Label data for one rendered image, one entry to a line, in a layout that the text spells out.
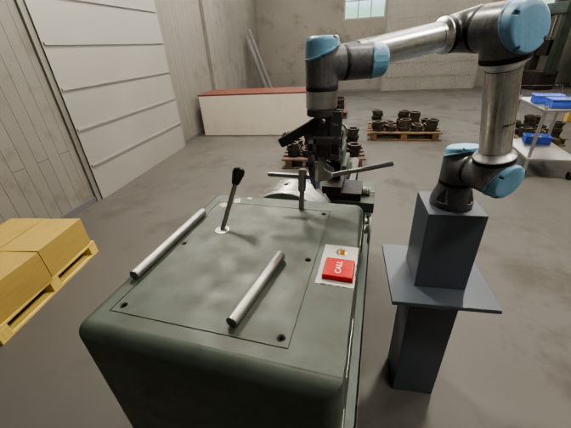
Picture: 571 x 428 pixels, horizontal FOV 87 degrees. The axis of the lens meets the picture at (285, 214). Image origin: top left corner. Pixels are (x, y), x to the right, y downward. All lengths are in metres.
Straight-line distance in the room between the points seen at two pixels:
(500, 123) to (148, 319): 1.00
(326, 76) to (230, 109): 6.12
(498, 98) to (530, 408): 1.62
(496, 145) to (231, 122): 6.14
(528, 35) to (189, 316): 0.96
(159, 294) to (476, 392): 1.80
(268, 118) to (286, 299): 6.14
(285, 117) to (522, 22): 5.78
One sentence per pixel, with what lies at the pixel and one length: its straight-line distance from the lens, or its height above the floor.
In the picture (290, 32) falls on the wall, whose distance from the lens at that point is 12.50.
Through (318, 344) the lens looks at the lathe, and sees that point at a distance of 0.52.
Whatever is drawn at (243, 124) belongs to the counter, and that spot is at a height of 0.23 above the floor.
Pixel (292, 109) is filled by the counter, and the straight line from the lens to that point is 6.48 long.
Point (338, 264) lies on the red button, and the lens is 0.64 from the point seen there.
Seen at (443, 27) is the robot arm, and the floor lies 1.69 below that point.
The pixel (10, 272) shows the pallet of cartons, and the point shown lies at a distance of 2.86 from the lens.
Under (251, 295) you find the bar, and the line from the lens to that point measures 0.57.
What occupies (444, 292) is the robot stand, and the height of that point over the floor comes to 0.75.
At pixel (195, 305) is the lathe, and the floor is 1.26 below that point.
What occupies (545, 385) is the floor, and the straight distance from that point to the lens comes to 2.32.
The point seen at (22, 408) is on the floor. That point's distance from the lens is 2.45.
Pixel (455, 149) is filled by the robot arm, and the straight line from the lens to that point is 1.20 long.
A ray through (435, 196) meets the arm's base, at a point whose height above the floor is 1.14.
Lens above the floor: 1.67
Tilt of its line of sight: 29 degrees down
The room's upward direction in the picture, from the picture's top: 4 degrees counter-clockwise
